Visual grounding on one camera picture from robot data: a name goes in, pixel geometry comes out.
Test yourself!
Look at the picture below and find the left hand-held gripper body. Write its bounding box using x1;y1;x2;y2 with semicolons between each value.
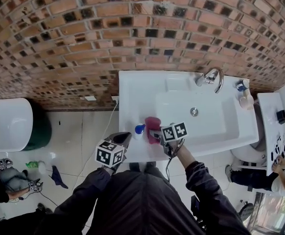
95;138;129;175

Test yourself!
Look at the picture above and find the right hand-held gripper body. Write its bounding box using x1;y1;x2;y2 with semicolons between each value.
160;122;189;158

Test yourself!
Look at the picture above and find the white blue soap dispenser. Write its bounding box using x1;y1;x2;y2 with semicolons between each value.
134;123;147;141

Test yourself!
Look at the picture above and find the person's right forearm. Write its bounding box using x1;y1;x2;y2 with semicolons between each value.
175;141;234;205

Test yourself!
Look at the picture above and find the person's left forearm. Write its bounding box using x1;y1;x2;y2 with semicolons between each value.
56;166;115;212

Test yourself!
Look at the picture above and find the white ceramic sink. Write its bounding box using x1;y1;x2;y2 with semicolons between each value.
118;70;260;163

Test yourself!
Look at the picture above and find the dark blue rag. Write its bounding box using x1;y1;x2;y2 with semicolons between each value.
48;165;69;189

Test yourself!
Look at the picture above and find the person's dark clothed body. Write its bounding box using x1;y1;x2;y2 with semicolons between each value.
34;166;251;235

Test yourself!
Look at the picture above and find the chrome faucet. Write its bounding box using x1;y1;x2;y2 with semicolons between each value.
195;68;224;94

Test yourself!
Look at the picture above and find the dark green bin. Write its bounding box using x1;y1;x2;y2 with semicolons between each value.
22;98;52;151

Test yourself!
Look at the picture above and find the beige pump bottle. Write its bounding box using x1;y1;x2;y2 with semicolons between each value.
239;88;255;111

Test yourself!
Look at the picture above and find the blue white cup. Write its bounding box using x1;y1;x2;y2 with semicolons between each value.
236;79;250;92

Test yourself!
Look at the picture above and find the white table with black marks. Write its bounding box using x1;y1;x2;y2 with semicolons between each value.
257;92;285;177

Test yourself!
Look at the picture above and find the grey garment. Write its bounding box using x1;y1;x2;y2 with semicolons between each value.
0;166;30;193

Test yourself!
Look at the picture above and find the white round tub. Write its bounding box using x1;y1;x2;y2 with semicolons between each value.
0;97;33;152

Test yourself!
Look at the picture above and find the black device on stand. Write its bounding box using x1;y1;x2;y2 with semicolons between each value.
276;109;285;125

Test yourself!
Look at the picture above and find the glass window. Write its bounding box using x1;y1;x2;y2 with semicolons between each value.
252;193;285;235

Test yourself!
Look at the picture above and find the white power cable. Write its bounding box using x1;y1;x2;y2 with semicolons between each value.
69;101;119;193

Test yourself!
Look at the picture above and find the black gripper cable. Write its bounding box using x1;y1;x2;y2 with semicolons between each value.
166;141;185;181

